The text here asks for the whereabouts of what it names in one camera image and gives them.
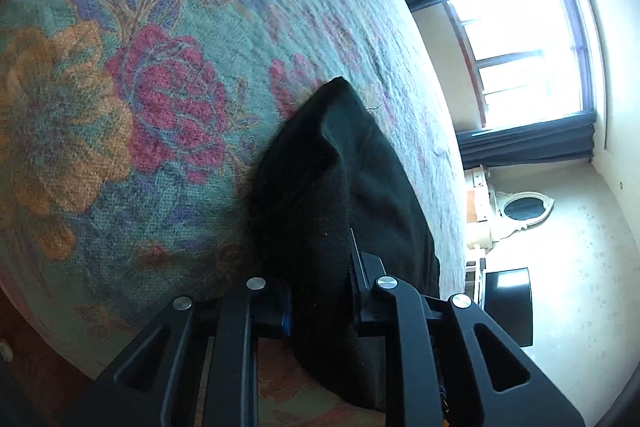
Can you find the black television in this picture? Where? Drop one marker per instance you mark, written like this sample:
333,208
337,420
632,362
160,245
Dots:
507,304

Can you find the window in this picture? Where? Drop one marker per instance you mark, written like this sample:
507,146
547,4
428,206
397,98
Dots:
525,52

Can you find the white television stand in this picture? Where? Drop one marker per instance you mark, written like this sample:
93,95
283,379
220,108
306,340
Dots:
474,279

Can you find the floral bedspread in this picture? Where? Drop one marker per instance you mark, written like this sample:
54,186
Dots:
150,57

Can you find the black pants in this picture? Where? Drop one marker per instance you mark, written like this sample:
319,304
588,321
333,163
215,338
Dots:
325,187

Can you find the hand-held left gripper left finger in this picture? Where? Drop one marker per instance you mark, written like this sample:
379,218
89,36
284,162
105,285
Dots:
235,347

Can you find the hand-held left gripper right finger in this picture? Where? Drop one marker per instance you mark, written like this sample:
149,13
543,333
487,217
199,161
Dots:
370,302

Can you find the white oval vanity mirror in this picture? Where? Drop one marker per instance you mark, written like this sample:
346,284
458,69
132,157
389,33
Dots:
525,208

